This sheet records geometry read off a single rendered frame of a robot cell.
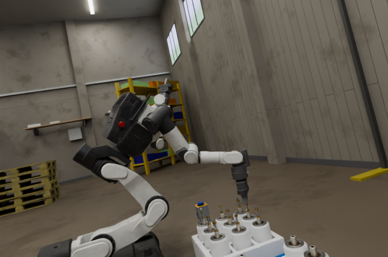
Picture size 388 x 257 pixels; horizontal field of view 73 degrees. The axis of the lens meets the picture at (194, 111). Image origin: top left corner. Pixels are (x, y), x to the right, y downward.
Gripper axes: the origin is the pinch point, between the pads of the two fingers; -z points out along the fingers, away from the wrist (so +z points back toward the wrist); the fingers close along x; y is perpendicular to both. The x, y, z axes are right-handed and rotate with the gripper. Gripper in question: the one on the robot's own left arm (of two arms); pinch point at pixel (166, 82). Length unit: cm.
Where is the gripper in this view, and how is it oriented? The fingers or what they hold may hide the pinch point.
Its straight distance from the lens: 210.2
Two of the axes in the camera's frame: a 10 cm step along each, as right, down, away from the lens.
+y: -4.2, -3.7, -8.3
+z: -1.3, 9.3, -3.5
